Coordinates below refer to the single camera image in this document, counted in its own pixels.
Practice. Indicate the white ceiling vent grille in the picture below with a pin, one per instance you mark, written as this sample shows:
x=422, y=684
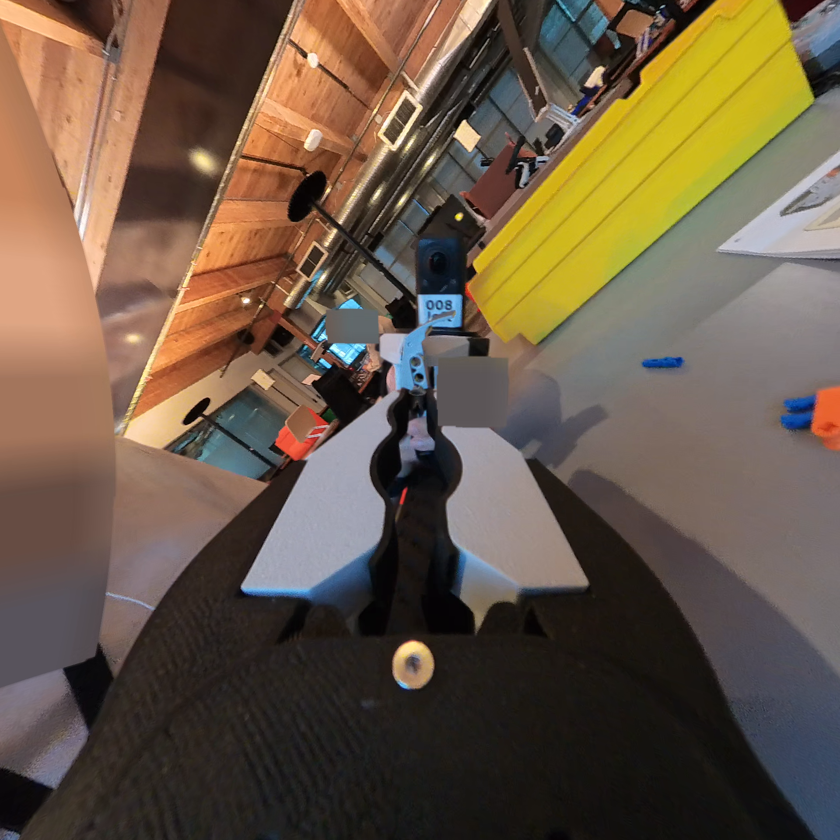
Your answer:
x=399, y=119

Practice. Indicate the white instruction booklet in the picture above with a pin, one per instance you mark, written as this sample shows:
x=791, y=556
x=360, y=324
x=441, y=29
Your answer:
x=794, y=223

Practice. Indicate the orange cooler with beige lid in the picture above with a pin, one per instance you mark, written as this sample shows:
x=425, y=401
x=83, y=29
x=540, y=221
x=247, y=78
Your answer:
x=303, y=443

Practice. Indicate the orange and blue toy assembly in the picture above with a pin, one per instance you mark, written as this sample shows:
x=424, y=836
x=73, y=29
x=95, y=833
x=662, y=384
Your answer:
x=825, y=417

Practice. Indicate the grey desk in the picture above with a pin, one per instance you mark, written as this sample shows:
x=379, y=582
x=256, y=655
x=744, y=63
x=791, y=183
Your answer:
x=656, y=472

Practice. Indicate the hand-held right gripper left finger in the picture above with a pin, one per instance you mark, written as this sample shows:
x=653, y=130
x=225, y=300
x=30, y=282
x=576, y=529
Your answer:
x=315, y=525

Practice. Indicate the grey toy building piece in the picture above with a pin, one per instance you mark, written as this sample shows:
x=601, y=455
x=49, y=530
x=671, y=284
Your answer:
x=410, y=358

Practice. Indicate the silver ceiling duct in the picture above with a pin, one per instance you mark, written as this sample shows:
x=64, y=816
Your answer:
x=387, y=164

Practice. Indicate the person's beige shirt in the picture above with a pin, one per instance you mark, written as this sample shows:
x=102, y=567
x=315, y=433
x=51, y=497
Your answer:
x=177, y=518

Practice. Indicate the yellow plastic bin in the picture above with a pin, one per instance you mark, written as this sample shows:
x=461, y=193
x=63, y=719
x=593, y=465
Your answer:
x=630, y=170

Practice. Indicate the small blue toy pin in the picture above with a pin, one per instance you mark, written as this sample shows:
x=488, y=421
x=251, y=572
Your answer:
x=661, y=363

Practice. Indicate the black disc ceiling lamp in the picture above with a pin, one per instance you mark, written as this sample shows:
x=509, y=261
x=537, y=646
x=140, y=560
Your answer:
x=307, y=197

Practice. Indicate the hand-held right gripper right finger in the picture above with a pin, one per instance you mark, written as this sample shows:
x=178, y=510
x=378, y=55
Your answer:
x=512, y=525

